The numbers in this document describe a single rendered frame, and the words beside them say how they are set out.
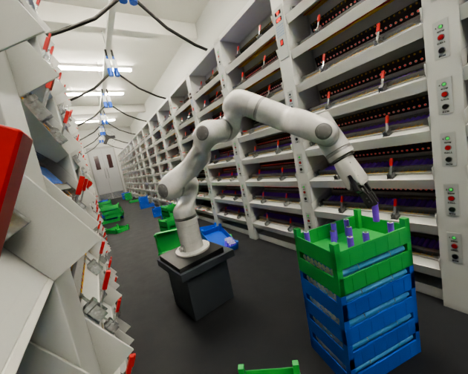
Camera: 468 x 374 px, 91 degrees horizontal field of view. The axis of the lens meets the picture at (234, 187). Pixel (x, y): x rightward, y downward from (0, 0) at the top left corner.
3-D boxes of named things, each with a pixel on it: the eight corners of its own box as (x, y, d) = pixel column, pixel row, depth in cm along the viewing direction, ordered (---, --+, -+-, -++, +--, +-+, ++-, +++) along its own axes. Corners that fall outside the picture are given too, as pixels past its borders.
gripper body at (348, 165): (336, 159, 81) (353, 187, 79) (325, 164, 74) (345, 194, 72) (356, 148, 76) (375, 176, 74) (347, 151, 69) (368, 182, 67)
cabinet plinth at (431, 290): (478, 312, 90) (478, 300, 89) (218, 225, 277) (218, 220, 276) (489, 292, 98) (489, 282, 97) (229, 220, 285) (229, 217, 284)
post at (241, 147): (255, 240, 207) (218, 36, 185) (249, 237, 215) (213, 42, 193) (272, 232, 217) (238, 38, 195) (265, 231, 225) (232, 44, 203)
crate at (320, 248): (337, 272, 64) (333, 245, 63) (296, 248, 83) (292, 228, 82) (411, 241, 73) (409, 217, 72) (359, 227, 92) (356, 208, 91)
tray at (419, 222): (439, 235, 92) (433, 206, 89) (316, 217, 144) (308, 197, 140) (455, 208, 102) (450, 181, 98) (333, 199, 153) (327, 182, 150)
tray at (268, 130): (290, 128, 145) (285, 114, 142) (238, 142, 197) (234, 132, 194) (310, 117, 154) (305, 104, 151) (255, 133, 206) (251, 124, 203)
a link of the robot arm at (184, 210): (169, 221, 122) (158, 177, 118) (192, 209, 138) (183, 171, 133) (186, 222, 116) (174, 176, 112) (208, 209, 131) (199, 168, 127)
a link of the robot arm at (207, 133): (186, 198, 127) (163, 207, 114) (173, 182, 129) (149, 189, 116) (238, 132, 99) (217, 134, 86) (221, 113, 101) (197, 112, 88)
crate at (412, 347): (353, 395, 69) (351, 371, 68) (311, 346, 88) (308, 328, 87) (421, 352, 78) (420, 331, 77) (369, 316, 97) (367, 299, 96)
